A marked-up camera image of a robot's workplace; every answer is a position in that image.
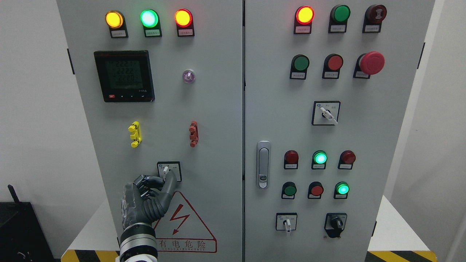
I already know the red buzzer alarm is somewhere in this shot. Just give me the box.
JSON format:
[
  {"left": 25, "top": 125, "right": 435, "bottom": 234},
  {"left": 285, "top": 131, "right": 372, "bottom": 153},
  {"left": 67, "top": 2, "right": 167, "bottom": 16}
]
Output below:
[{"left": 362, "top": 4, "right": 387, "bottom": 33}]

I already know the white rotary selector lower right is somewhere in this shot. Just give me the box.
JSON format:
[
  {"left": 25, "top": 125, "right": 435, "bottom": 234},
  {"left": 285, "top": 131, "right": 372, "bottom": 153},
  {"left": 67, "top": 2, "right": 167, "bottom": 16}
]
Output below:
[{"left": 275, "top": 213, "right": 297, "bottom": 233}]

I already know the grey cabinet door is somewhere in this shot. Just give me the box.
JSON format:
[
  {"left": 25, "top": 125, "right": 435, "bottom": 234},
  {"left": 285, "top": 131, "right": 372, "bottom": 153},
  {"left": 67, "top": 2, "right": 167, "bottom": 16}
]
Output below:
[
  {"left": 57, "top": 0, "right": 243, "bottom": 262},
  {"left": 244, "top": 0, "right": 435, "bottom": 262}
]

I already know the red terminal connector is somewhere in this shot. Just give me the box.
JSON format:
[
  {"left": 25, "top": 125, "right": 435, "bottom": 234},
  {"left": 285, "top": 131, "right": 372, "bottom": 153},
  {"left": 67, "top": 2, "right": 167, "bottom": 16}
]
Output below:
[{"left": 189, "top": 121, "right": 199, "bottom": 148}]

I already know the left grey cabinet door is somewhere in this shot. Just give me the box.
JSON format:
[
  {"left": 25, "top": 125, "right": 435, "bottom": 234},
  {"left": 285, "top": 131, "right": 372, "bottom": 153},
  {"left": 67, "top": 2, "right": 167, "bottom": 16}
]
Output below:
[{"left": 57, "top": 0, "right": 243, "bottom": 262}]

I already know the green push button lower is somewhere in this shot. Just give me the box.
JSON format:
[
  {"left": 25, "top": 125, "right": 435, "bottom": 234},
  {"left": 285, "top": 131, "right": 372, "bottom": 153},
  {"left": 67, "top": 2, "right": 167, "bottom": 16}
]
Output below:
[{"left": 281, "top": 181, "right": 297, "bottom": 199}]

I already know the silver door lock handle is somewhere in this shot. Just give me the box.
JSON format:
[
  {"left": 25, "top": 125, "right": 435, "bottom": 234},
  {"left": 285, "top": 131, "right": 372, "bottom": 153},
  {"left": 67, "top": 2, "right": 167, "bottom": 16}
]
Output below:
[{"left": 256, "top": 140, "right": 271, "bottom": 188}]

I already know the dark red indicator right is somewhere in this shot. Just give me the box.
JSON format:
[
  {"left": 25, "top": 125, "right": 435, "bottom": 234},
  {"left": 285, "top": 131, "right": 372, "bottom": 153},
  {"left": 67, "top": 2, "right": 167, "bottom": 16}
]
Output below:
[{"left": 338, "top": 150, "right": 356, "bottom": 170}]

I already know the right grey cabinet door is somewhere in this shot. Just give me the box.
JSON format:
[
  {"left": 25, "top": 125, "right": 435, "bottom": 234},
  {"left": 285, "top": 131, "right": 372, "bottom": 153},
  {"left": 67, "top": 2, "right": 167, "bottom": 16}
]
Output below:
[{"left": 244, "top": 0, "right": 435, "bottom": 262}]

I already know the black digital power meter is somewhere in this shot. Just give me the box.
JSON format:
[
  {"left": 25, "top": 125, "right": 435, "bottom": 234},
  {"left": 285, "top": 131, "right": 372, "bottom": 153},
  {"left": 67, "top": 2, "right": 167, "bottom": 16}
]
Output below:
[{"left": 94, "top": 50, "right": 155, "bottom": 103}]

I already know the clear small lamp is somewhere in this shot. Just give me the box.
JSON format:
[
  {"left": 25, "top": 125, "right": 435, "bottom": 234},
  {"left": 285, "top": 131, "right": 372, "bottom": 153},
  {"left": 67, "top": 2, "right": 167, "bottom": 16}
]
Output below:
[{"left": 182, "top": 70, "right": 196, "bottom": 84}]

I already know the lit green indicator middle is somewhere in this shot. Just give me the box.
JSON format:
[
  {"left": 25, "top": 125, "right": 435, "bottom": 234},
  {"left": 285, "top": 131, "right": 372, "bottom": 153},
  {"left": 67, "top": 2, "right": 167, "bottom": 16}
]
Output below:
[{"left": 311, "top": 150, "right": 328, "bottom": 170}]

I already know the green push button second row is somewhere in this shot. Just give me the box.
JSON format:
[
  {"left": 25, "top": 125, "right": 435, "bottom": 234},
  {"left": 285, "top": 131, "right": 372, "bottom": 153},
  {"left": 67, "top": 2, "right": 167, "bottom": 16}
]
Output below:
[{"left": 289, "top": 54, "right": 309, "bottom": 80}]

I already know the yellow terminal connector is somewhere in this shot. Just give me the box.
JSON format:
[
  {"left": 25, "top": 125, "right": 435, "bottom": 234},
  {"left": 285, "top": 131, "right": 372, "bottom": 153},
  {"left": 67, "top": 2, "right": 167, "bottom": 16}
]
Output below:
[{"left": 128, "top": 121, "right": 142, "bottom": 148}]

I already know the green push button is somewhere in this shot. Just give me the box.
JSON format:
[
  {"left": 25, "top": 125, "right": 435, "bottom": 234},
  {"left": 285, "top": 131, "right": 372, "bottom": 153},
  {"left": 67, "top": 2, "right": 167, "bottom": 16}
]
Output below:
[
  {"left": 328, "top": 5, "right": 351, "bottom": 33},
  {"left": 281, "top": 181, "right": 297, "bottom": 199}
]

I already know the dark red indicator left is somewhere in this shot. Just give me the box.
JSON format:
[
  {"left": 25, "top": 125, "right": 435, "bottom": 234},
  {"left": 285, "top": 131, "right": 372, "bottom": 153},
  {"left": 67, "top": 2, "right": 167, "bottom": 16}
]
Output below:
[{"left": 284, "top": 150, "right": 299, "bottom": 170}]

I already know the red indicator light top left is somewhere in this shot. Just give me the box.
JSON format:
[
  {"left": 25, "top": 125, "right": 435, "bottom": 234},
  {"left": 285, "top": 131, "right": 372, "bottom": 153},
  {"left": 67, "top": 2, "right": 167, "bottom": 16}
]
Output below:
[{"left": 174, "top": 8, "right": 195, "bottom": 37}]

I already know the dark red indicator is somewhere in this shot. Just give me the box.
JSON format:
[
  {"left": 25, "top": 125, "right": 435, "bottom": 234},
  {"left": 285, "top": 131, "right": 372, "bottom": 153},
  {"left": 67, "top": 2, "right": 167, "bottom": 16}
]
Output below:
[
  {"left": 338, "top": 150, "right": 356, "bottom": 170},
  {"left": 284, "top": 150, "right": 299, "bottom": 170}
]

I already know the red emergency stop mushroom button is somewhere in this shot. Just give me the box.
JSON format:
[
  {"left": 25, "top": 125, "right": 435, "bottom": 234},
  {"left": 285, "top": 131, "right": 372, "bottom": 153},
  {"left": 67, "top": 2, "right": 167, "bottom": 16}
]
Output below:
[{"left": 353, "top": 51, "right": 386, "bottom": 79}]

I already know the yellow indicator light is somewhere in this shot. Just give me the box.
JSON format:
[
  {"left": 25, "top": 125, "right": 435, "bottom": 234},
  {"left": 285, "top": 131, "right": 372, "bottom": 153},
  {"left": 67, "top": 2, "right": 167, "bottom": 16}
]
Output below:
[{"left": 105, "top": 10, "right": 128, "bottom": 38}]

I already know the lit green button lower right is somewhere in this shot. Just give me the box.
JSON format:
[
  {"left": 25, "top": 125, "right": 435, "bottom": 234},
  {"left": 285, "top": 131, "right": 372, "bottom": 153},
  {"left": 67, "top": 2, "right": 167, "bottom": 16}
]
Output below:
[{"left": 333, "top": 181, "right": 350, "bottom": 199}]

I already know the white rotary selector switch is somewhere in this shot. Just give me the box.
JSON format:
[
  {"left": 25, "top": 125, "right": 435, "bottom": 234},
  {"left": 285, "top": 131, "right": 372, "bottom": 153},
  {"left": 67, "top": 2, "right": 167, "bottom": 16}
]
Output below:
[{"left": 157, "top": 161, "right": 182, "bottom": 182}]

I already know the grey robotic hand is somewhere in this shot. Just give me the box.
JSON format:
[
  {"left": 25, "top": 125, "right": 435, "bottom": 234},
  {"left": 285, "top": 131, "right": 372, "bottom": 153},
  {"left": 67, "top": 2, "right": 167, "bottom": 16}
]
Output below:
[{"left": 122, "top": 168, "right": 177, "bottom": 229}]

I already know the red push button second row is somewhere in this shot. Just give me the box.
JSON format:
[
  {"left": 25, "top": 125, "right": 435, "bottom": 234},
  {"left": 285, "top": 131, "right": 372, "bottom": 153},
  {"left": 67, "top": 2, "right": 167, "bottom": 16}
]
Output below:
[{"left": 322, "top": 53, "right": 344, "bottom": 79}]

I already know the red electric warning sticker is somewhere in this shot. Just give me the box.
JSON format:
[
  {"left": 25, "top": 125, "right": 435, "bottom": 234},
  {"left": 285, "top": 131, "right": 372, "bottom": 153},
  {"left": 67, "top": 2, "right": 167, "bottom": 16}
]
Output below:
[{"left": 154, "top": 191, "right": 217, "bottom": 253}]

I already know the white rotary selector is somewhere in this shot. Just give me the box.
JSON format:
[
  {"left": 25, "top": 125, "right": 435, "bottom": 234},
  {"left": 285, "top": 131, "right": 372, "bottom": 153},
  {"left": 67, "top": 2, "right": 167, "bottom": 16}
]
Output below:
[
  {"left": 275, "top": 213, "right": 297, "bottom": 233},
  {"left": 311, "top": 101, "right": 341, "bottom": 126}
]

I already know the black rotary knob switch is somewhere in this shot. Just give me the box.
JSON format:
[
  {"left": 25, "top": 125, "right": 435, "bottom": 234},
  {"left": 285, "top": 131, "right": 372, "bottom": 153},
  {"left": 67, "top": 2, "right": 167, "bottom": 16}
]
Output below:
[{"left": 324, "top": 213, "right": 347, "bottom": 238}]

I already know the black box with antenna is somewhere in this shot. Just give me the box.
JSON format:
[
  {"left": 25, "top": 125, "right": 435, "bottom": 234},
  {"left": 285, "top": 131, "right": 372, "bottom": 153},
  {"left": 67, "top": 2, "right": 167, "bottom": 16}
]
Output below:
[{"left": 0, "top": 184, "right": 55, "bottom": 262}]

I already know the white platform with hazard stripes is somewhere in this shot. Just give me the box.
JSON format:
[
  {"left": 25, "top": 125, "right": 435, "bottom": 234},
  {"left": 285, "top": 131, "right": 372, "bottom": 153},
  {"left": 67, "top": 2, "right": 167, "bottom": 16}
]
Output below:
[{"left": 60, "top": 197, "right": 438, "bottom": 262}]

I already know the white rotary selector upper right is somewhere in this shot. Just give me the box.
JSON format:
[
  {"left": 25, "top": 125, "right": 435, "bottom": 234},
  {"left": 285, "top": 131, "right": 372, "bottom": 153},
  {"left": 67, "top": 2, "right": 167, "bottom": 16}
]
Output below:
[{"left": 311, "top": 101, "right": 341, "bottom": 126}]

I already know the red push button lower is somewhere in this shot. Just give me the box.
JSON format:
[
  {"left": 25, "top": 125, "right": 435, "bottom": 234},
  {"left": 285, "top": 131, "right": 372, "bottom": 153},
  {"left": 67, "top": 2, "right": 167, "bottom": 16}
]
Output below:
[{"left": 308, "top": 181, "right": 324, "bottom": 199}]

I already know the green indicator light top left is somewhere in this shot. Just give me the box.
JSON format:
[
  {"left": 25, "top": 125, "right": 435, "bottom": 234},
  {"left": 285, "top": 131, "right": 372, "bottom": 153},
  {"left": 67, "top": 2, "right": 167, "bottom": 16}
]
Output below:
[{"left": 140, "top": 9, "right": 162, "bottom": 37}]

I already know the red lit indicator right door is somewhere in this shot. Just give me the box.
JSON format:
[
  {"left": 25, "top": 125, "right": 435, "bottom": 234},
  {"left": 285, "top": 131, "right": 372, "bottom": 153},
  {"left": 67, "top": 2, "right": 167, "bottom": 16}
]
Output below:
[{"left": 293, "top": 5, "right": 315, "bottom": 35}]

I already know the green push button top right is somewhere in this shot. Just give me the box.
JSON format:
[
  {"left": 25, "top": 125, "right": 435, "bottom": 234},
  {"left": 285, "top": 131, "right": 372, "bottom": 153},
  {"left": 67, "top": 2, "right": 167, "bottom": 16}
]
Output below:
[{"left": 328, "top": 5, "right": 351, "bottom": 33}]

